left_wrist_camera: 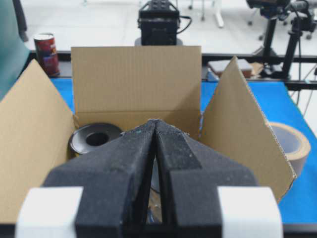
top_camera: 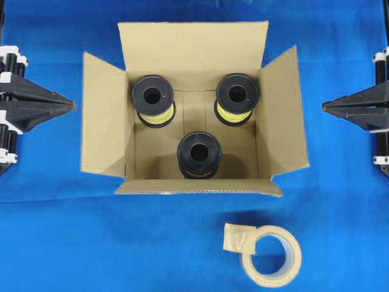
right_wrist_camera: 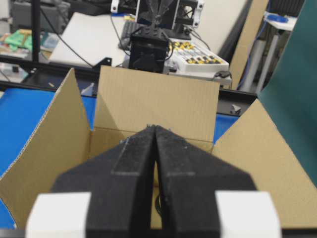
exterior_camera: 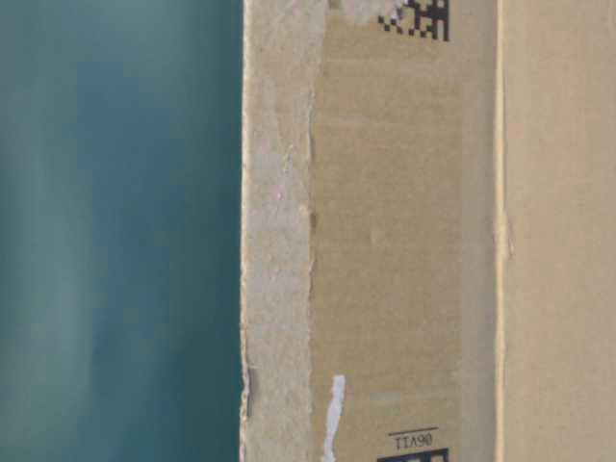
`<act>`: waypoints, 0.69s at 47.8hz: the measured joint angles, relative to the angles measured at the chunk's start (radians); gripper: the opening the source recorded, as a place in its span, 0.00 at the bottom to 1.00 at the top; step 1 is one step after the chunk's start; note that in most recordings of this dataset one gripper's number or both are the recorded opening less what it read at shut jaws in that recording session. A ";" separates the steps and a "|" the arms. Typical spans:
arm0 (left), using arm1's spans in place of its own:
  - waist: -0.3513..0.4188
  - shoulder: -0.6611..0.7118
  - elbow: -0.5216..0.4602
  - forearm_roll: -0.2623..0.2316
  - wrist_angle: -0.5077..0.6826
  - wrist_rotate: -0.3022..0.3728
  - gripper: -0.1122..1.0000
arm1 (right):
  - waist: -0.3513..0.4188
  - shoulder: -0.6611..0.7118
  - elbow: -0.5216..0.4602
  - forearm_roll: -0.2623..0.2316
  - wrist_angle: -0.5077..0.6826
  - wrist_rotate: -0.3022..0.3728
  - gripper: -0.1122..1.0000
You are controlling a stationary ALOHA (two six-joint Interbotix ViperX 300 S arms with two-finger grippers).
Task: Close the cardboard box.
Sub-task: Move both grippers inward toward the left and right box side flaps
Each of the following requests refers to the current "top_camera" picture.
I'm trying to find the yellow wire spool,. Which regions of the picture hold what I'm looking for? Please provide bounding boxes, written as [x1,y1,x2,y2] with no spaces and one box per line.
[131,75,176,128]
[214,73,259,127]

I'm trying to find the black spool, front centre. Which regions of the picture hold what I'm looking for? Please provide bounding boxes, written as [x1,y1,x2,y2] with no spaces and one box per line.
[177,131,222,179]

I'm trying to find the blue table cloth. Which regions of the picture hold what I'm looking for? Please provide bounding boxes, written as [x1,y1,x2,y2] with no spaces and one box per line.
[1,1,388,291]

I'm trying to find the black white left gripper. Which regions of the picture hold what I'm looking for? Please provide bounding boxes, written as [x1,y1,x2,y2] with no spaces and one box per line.
[0,45,76,176]

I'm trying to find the yellow wire spool, left rear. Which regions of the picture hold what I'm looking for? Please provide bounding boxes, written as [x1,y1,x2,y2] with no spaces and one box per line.
[131,75,176,128]

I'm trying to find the yellow wire spool, right rear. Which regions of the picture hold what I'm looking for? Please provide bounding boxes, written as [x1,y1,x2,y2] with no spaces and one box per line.
[214,73,259,127]

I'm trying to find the brown cardboard box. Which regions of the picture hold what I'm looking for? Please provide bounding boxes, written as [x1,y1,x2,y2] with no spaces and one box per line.
[81,22,309,196]

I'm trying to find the beige packing tape roll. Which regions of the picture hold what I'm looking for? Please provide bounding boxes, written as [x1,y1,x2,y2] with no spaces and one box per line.
[223,223,302,288]

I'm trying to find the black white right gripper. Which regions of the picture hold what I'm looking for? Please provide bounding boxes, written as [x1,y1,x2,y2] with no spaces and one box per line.
[322,47,389,179]

